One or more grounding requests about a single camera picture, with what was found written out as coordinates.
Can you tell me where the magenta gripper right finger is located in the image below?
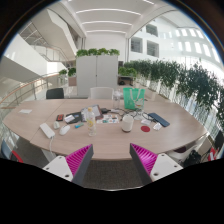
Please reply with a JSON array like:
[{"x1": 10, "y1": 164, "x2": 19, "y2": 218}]
[{"x1": 130, "y1": 143, "x2": 182, "y2": 185}]

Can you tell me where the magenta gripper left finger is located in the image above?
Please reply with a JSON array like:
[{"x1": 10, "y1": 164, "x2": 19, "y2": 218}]
[{"x1": 44, "y1": 144, "x2": 94, "y2": 186}]

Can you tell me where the clear plastic water bottle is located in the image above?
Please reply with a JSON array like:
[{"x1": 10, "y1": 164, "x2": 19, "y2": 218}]
[{"x1": 86, "y1": 107, "x2": 96, "y2": 136}]

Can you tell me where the red round coaster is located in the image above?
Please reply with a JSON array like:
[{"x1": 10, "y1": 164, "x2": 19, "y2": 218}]
[{"x1": 141, "y1": 125, "x2": 150, "y2": 132}]

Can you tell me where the white computer mouse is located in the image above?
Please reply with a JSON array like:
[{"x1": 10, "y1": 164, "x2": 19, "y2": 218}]
[{"x1": 59, "y1": 125, "x2": 70, "y2": 136}]

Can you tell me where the white small card packet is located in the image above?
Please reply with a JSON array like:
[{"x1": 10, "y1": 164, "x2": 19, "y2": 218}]
[{"x1": 153, "y1": 123, "x2": 162, "y2": 131}]

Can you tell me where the teal marker pen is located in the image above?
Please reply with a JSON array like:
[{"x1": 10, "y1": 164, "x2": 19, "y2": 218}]
[{"x1": 75, "y1": 123, "x2": 84, "y2": 129}]

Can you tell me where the white power strip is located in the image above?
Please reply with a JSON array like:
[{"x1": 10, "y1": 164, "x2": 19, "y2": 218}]
[{"x1": 40, "y1": 123, "x2": 55, "y2": 138}]

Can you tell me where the white ceramic cup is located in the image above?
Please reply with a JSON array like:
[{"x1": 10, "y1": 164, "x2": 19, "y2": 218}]
[{"x1": 121, "y1": 114, "x2": 134, "y2": 132}]

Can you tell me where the small red black device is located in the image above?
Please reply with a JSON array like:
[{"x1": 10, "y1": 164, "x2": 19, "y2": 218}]
[{"x1": 56, "y1": 114, "x2": 64, "y2": 121}]

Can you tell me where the colourful sticker sheet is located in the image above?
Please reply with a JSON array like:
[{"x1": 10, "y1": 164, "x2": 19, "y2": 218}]
[{"x1": 97, "y1": 114, "x2": 119, "y2": 124}]

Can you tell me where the tablet with dark case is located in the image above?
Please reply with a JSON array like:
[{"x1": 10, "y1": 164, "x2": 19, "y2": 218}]
[{"x1": 81, "y1": 104, "x2": 103, "y2": 120}]

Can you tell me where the clear wine glass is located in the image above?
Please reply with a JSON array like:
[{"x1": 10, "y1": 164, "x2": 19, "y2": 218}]
[{"x1": 134, "y1": 90, "x2": 144, "y2": 120}]

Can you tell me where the green tote bag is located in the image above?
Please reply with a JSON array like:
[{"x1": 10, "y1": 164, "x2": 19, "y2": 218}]
[{"x1": 123, "y1": 88, "x2": 145, "y2": 110}]

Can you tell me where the white paper note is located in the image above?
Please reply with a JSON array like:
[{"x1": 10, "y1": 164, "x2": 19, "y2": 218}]
[{"x1": 19, "y1": 109, "x2": 32, "y2": 114}]

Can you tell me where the black chair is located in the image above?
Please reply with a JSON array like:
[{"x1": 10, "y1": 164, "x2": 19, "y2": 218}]
[{"x1": 46, "y1": 88, "x2": 64, "y2": 99}]

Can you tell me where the white chair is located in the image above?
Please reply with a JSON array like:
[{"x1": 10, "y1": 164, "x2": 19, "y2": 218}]
[{"x1": 90, "y1": 87, "x2": 113, "y2": 99}]

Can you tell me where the clear bottle behind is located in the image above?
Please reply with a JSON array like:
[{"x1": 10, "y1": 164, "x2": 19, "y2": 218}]
[{"x1": 113, "y1": 89, "x2": 121, "y2": 109}]

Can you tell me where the white tall cabinet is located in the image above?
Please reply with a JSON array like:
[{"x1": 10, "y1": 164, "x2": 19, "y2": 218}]
[{"x1": 76, "y1": 55, "x2": 118, "y2": 97}]

